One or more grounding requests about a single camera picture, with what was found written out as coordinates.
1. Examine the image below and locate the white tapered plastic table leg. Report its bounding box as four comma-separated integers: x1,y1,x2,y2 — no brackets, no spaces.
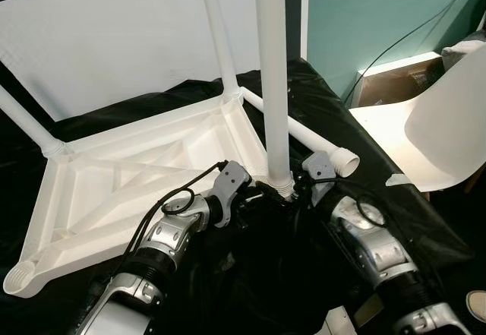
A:
0,84,65,157
241,88,361,178
253,0,295,199
197,0,242,100

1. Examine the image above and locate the white plastic table top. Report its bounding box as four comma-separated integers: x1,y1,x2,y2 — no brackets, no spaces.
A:
2,88,293,299

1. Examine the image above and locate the black plastic sheet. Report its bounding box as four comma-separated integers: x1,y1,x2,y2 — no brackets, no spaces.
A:
0,58,475,335

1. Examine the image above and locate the brown cardboard box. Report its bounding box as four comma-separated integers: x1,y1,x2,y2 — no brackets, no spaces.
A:
353,52,445,108

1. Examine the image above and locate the white plastic shell chair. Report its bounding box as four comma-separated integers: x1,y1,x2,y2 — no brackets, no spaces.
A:
349,43,486,193

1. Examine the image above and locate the person's white shoe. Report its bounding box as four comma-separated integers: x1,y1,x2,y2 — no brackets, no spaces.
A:
465,289,486,324

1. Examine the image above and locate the large white board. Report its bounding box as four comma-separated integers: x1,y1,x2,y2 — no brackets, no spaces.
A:
0,0,263,122

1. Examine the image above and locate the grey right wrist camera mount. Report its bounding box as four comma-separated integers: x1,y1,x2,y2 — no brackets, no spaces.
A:
302,153,336,199

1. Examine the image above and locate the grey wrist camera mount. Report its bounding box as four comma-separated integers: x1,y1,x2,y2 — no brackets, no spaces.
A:
302,153,336,199
209,160,253,228

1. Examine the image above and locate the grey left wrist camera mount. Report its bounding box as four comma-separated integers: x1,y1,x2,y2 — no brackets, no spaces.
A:
209,160,253,228

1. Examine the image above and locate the thin black wall cable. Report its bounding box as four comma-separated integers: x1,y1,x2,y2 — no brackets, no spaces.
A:
342,0,486,104

